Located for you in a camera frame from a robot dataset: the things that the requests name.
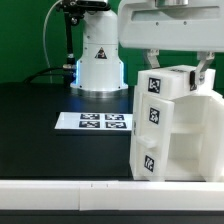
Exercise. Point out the white block with tags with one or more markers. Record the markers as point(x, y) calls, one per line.
point(173, 82)

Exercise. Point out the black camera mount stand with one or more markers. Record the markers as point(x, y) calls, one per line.
point(74, 11)

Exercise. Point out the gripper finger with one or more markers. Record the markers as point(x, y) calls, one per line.
point(151, 58)
point(197, 76)

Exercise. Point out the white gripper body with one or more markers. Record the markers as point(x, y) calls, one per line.
point(182, 25)

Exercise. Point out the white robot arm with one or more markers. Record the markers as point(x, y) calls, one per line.
point(99, 70)

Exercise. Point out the white cabinet body box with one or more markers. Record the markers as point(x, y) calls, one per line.
point(189, 118)

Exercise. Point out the white front obstacle rail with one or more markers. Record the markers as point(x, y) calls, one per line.
point(110, 195)

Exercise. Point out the white base tag sheet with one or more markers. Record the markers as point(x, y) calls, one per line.
point(94, 121)

